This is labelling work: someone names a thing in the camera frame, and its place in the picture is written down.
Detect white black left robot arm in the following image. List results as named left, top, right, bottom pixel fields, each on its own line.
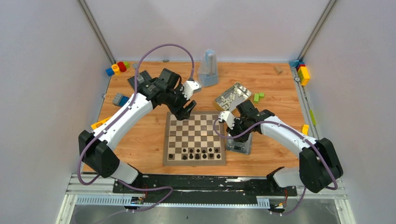
left=78, top=69, right=201, bottom=193

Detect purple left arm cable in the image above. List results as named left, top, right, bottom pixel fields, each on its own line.
left=77, top=43, right=196, bottom=212

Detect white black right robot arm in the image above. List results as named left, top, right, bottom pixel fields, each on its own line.
left=219, top=100, right=344, bottom=195

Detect dark grey lego plate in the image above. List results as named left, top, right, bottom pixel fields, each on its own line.
left=127, top=70, right=152, bottom=93

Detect blue metronome in plastic bag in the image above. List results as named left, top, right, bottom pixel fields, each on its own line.
left=197, top=49, right=219, bottom=87

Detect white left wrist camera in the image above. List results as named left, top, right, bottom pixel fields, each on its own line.
left=182, top=80, right=202, bottom=100

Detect blue toy block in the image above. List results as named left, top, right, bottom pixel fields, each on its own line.
left=106, top=68, right=115, bottom=77

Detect grey blue lego brick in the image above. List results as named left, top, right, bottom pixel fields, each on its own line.
left=112, top=93, right=129, bottom=107

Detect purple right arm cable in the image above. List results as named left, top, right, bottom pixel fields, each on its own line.
left=212, top=119, right=339, bottom=216

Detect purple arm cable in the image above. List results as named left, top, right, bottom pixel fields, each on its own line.
left=212, top=119, right=339, bottom=216
left=77, top=43, right=196, bottom=212

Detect gold tin with white pieces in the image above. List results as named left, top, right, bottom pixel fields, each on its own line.
left=213, top=83, right=252, bottom=112

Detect yellow curved toy block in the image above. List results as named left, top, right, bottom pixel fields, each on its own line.
left=301, top=124, right=309, bottom=135

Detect small wooden block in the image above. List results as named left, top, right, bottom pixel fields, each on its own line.
left=274, top=66, right=283, bottom=75

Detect orange toy block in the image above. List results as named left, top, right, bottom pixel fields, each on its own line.
left=91, top=117, right=111, bottom=130

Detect wooden chess board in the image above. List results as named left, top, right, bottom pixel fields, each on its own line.
left=163, top=111, right=226, bottom=166

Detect stacked colourful blocks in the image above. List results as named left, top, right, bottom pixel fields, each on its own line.
left=289, top=60, right=311, bottom=86

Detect silver tin lid black pieces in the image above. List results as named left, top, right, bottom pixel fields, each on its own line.
left=226, top=133, right=252, bottom=155

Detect green toy block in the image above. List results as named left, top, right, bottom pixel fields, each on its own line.
left=253, top=92, right=265, bottom=103

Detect red round toy block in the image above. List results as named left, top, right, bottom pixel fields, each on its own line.
left=117, top=61, right=127, bottom=72

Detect yellow round toy block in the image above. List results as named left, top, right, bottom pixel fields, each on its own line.
left=112, top=64, right=121, bottom=75

